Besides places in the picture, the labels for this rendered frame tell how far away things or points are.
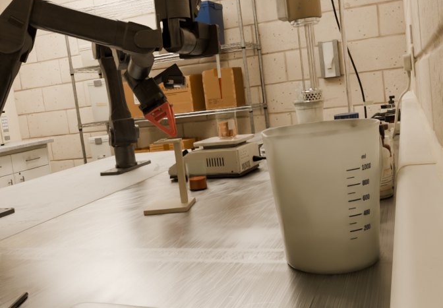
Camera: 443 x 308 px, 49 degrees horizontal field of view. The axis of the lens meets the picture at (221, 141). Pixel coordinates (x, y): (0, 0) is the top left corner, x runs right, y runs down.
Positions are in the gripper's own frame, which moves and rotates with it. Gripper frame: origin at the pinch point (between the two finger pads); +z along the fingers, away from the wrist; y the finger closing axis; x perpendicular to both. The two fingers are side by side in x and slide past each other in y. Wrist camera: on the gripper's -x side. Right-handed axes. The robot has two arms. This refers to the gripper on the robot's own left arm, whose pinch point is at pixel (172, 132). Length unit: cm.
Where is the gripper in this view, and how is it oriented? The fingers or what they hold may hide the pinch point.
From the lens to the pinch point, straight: 122.9
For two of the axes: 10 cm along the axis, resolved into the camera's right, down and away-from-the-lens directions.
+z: 5.5, 8.2, -1.6
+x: -8.3, 5.5, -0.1
